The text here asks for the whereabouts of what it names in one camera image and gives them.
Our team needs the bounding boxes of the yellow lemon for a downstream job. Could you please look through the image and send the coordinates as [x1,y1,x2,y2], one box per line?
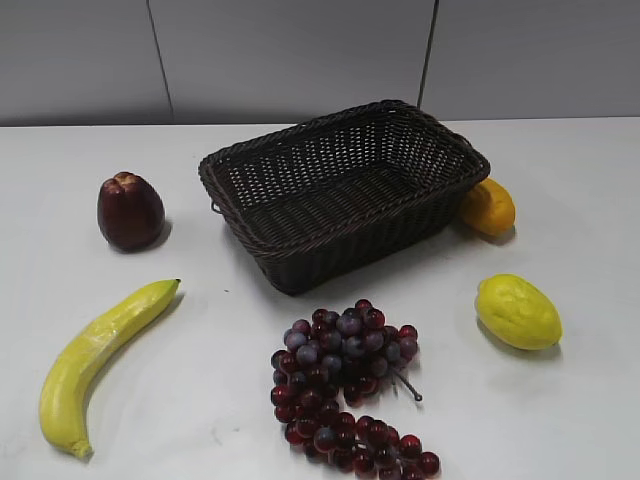
[475,274,563,351]

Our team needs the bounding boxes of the yellow banana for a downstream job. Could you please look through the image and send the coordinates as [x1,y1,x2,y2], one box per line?
[38,279,181,461]

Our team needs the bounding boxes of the dark red apple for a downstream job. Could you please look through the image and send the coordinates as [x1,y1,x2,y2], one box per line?
[97,171,165,252]

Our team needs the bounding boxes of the red purple grape bunch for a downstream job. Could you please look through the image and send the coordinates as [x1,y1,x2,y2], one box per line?
[270,299,441,479]

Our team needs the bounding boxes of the orange yellow mango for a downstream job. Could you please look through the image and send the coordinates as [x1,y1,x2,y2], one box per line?
[459,178,516,237]

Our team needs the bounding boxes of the dark woven wicker basket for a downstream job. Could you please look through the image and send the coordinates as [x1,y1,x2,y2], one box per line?
[198,100,490,295]

